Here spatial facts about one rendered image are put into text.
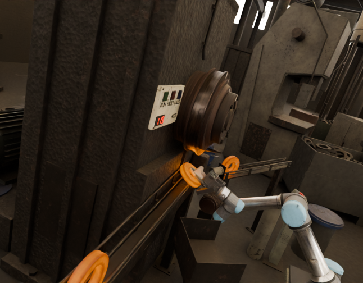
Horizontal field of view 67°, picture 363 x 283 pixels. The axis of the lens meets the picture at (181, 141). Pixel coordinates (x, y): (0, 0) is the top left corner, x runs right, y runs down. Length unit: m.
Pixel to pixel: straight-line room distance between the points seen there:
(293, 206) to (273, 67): 2.93
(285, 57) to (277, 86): 0.40
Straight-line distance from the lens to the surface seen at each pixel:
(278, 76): 4.13
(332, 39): 4.08
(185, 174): 1.53
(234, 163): 2.05
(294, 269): 2.02
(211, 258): 1.29
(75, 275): 0.86
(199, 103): 1.29
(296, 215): 1.48
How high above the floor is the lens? 1.39
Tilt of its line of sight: 18 degrees down
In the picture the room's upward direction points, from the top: 16 degrees clockwise
